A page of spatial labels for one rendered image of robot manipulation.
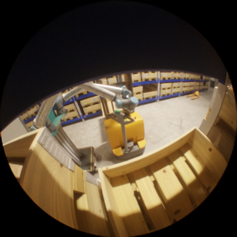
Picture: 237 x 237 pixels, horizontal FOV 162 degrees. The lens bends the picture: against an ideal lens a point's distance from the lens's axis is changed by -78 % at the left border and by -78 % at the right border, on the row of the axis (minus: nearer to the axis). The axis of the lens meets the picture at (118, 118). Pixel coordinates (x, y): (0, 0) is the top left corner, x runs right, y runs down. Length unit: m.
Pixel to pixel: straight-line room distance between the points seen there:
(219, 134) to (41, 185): 1.15
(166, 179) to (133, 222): 0.37
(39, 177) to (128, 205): 0.52
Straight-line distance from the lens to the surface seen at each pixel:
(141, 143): 1.99
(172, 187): 0.69
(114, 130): 1.65
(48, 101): 0.76
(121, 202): 0.64
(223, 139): 1.01
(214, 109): 0.77
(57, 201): 0.31
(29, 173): 0.25
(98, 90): 0.81
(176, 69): 0.16
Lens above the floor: 1.96
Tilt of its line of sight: 36 degrees down
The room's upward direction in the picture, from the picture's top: 11 degrees counter-clockwise
